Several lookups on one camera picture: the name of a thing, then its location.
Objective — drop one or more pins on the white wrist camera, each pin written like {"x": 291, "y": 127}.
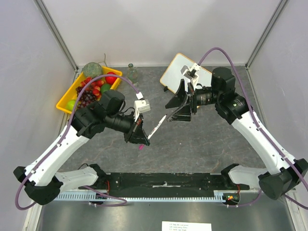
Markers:
{"x": 141, "y": 105}
{"x": 191, "y": 73}

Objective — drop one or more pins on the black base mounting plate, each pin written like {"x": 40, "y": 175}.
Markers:
{"x": 120, "y": 181}

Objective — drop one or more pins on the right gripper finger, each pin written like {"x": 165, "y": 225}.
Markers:
{"x": 181, "y": 114}
{"x": 180, "y": 99}

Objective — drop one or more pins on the white paper label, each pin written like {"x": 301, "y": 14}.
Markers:
{"x": 185, "y": 226}

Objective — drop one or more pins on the purple grape bunch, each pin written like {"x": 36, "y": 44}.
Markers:
{"x": 87, "y": 97}

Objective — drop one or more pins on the pink capped whiteboard marker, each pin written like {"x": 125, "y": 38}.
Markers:
{"x": 154, "y": 130}

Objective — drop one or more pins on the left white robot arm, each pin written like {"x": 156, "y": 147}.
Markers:
{"x": 42, "y": 181}

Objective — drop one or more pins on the green melon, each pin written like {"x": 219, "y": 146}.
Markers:
{"x": 92, "y": 70}

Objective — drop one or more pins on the clear glass bottle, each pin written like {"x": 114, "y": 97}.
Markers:
{"x": 132, "y": 74}

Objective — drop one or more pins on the red apple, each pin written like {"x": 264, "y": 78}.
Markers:
{"x": 110, "y": 78}

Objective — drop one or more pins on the grey slotted cable duct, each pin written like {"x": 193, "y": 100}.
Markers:
{"x": 153, "y": 195}

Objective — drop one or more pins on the red strawberry cluster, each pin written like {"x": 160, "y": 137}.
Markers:
{"x": 96, "y": 84}

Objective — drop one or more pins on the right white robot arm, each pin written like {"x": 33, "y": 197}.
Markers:
{"x": 282, "y": 171}

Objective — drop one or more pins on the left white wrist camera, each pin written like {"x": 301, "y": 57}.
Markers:
{"x": 141, "y": 105}

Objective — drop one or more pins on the dark green lime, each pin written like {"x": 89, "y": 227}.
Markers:
{"x": 105, "y": 87}

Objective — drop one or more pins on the wood framed whiteboard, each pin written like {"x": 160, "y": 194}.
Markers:
{"x": 173, "y": 74}

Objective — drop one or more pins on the yellow plastic tray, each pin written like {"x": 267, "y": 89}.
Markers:
{"x": 71, "y": 93}

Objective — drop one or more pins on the light green apple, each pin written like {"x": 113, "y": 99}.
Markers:
{"x": 70, "y": 105}

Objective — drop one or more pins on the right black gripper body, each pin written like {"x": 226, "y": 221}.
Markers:
{"x": 191, "y": 99}

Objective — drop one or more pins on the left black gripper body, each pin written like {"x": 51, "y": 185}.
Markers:
{"x": 128, "y": 134}

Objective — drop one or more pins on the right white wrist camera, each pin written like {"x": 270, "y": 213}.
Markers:
{"x": 191, "y": 73}

